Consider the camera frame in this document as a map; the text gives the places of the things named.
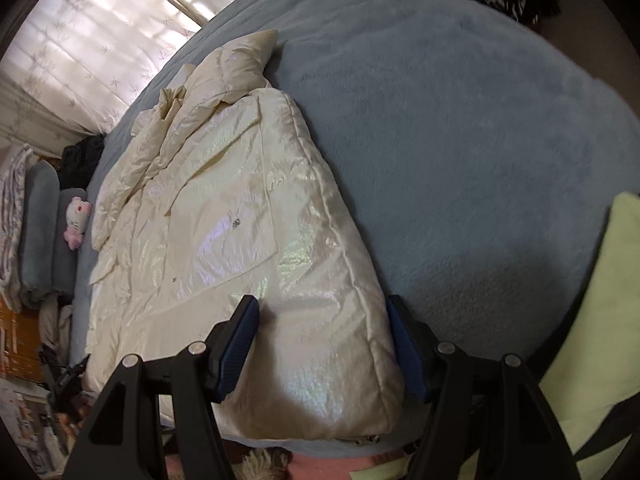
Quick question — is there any white pink cat plush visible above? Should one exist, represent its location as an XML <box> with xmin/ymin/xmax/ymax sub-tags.
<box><xmin>62</xmin><ymin>196</ymin><xmax>94</xmax><ymax>252</ymax></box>

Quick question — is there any grey-blue pillow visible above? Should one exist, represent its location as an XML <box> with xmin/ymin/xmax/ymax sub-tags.
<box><xmin>19</xmin><ymin>160</ymin><xmax>62</xmax><ymax>311</ymax></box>
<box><xmin>52</xmin><ymin>187</ymin><xmax>90</xmax><ymax>307</ymax></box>

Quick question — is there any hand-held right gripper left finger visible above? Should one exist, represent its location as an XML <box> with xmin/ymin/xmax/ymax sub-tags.
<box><xmin>62</xmin><ymin>294</ymin><xmax>262</xmax><ymax>480</ymax></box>

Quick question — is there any yellow-green cloth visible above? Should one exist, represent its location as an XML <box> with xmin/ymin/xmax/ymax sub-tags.
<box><xmin>350</xmin><ymin>191</ymin><xmax>640</xmax><ymax>480</ymax></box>

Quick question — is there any purple patterned folded blanket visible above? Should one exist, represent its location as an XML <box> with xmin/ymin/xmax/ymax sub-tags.
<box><xmin>0</xmin><ymin>144</ymin><xmax>34</xmax><ymax>302</ymax></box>

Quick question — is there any pink floor mat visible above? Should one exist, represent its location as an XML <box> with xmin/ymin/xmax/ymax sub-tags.
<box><xmin>165</xmin><ymin>450</ymin><xmax>406</xmax><ymax>480</ymax></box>

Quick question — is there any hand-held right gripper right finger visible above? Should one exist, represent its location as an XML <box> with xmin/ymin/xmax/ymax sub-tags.
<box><xmin>386</xmin><ymin>294</ymin><xmax>582</xmax><ymax>480</ymax></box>

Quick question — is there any beige crumpled cloth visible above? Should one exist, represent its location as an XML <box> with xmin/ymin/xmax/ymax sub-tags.
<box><xmin>39</xmin><ymin>300</ymin><xmax>74</xmax><ymax>352</ymax></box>

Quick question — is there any white floral curtain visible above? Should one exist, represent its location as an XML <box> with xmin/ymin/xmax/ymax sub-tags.
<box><xmin>0</xmin><ymin>0</ymin><xmax>242</xmax><ymax>137</ymax></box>

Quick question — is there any white shiny puffer jacket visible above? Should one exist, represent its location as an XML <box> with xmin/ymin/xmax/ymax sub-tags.
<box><xmin>85</xmin><ymin>29</ymin><xmax>407</xmax><ymax>447</ymax></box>

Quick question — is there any black clothing heap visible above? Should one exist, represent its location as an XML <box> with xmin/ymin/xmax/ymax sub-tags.
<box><xmin>57</xmin><ymin>132</ymin><xmax>107</xmax><ymax>192</ymax></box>

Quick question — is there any blue-grey bed blanket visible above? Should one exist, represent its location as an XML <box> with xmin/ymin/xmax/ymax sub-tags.
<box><xmin>67</xmin><ymin>0</ymin><xmax>640</xmax><ymax>462</ymax></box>

